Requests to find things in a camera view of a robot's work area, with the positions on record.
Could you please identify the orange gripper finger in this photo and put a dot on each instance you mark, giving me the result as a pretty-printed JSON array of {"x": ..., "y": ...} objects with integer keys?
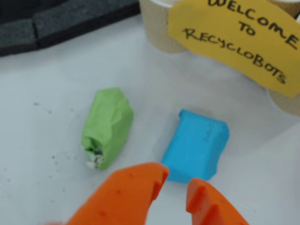
[
  {"x": 206, "y": 206},
  {"x": 122, "y": 199}
]

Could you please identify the blue paper ball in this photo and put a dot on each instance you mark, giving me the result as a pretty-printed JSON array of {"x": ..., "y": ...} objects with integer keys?
[{"x": 197, "y": 145}]

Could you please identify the green crumpled paper ball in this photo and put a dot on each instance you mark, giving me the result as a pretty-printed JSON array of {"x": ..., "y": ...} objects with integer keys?
[{"x": 107, "y": 124}]

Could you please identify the ribbed beige paper cup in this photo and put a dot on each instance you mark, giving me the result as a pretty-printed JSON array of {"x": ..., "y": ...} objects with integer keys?
[
  {"x": 288, "y": 105},
  {"x": 286, "y": 7},
  {"x": 157, "y": 25}
]

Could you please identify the yellow handwritten welcome sign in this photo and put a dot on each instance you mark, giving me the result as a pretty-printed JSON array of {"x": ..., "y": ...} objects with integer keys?
[{"x": 222, "y": 28}]

